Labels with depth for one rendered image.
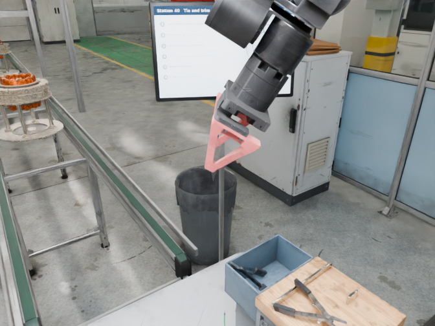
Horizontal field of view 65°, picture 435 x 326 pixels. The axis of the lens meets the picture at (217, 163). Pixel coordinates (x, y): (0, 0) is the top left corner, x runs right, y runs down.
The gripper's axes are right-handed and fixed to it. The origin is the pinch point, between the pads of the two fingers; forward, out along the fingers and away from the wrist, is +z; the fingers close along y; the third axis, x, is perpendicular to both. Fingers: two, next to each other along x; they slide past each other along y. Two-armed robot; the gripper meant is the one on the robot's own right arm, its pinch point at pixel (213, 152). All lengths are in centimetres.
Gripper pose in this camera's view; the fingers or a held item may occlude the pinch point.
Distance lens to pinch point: 49.5
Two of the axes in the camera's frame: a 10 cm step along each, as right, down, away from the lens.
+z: -5.1, 7.6, 4.1
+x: 8.6, 4.8, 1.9
